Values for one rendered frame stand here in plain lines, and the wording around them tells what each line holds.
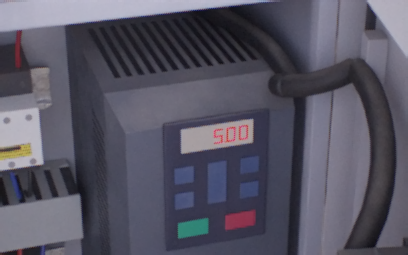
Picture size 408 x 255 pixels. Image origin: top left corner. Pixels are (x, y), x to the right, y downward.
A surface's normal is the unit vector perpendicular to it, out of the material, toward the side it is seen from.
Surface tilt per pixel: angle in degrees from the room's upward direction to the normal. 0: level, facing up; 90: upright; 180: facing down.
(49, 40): 90
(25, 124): 90
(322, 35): 90
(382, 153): 26
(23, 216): 90
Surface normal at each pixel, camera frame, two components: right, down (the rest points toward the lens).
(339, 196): 0.09, 0.47
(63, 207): 0.30, 0.44
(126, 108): 0.13, -0.61
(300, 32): -0.95, 0.14
